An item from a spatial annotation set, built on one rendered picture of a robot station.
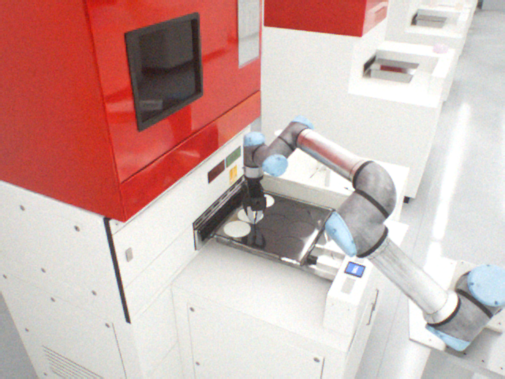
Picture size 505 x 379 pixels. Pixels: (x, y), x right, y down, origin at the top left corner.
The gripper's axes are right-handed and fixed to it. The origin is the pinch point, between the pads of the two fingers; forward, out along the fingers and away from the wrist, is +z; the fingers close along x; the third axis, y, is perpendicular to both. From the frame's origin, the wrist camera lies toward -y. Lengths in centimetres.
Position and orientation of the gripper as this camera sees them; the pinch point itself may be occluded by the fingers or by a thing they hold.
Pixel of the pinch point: (254, 222)
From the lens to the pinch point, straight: 164.9
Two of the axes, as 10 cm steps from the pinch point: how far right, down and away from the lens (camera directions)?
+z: -0.1, 8.5, 5.3
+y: -2.6, -5.2, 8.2
